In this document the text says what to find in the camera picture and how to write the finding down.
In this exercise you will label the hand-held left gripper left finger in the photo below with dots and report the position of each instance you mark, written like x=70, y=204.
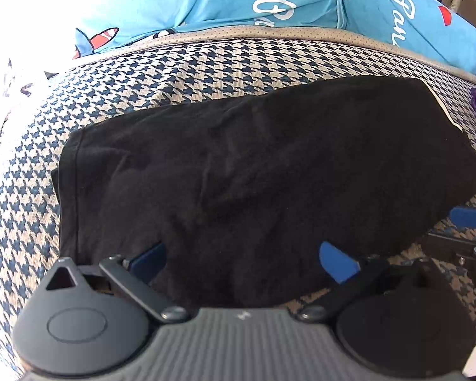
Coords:
x=150, y=260

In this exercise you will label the black garment with white stripes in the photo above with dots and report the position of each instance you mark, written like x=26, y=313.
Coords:
x=261, y=166

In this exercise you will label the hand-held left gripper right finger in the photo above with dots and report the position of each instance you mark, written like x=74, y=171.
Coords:
x=337, y=262

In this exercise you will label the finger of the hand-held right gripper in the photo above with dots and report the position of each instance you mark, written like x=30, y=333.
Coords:
x=472, y=218

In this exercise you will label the blue printed quilt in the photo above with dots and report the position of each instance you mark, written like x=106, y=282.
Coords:
x=206, y=0

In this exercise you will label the houndstooth bed mat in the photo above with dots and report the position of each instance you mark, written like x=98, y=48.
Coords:
x=27, y=214

